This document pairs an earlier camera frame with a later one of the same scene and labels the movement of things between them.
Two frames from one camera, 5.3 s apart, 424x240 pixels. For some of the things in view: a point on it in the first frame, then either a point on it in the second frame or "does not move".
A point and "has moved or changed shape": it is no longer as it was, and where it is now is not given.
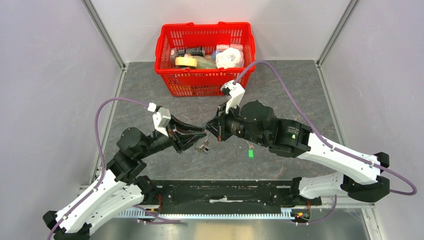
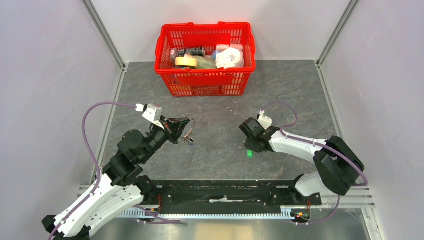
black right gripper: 255,193 does not move
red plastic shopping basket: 179,81 does not move
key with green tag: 251,151 does not move
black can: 200,51 does not move
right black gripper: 213,125 -> 249,145
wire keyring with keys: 201,146 has moved or changed shape
